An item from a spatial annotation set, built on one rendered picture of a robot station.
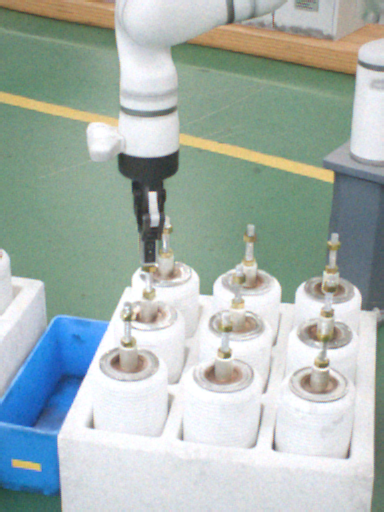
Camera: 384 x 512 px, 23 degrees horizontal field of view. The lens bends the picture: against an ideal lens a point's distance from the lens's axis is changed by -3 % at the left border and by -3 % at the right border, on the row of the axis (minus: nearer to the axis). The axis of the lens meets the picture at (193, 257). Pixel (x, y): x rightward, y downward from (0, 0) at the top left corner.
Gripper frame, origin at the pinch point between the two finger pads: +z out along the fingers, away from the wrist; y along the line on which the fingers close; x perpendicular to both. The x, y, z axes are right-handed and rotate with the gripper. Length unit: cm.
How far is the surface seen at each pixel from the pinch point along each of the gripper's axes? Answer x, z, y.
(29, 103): 15, 35, 165
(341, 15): -92, 19, 198
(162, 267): -3.3, 8.4, 10.1
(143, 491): 3.6, 24.2, -19.5
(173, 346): -2.7, 12.7, -3.9
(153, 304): -0.5, 7.7, -1.0
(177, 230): -16, 35, 75
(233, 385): -7.7, 9.9, -17.8
